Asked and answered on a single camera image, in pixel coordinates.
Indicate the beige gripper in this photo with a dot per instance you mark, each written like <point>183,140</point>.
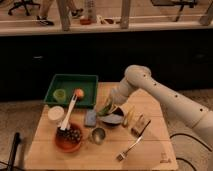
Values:
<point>116,97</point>

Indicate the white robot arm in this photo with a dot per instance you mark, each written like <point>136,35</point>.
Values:
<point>194,115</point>

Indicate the small metal cup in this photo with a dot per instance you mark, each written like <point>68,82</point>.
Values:
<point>98,135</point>

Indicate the green plastic cup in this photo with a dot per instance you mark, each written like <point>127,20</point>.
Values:
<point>59,95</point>

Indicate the dark brown bowl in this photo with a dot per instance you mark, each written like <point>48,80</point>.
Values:
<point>118,111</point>

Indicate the grey cloth piece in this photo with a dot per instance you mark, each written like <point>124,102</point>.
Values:
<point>112,119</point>

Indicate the yellow banana piece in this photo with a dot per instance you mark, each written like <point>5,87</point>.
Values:
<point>128,117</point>

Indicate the blue-grey sponge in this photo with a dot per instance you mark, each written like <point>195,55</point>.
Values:
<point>90,118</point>

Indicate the wooden block brush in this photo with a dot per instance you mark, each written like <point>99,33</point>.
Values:
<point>140,125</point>

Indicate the orange peach fruit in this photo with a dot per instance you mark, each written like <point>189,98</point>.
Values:
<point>79,93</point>

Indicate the green plastic tray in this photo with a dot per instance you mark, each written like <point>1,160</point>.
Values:
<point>70,82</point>

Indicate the metal fork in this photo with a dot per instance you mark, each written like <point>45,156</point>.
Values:
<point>122,155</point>

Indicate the white round lid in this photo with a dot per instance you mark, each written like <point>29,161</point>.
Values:
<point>56,113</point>

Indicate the orange bowl with beans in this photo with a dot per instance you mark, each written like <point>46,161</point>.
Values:
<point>70,140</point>

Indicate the red bowl on shelf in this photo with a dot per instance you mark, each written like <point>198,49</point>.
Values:
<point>85,21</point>

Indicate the black stand left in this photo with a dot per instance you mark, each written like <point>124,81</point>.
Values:
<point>12,156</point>

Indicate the black office chair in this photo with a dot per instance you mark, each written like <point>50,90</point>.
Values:
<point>23,3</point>

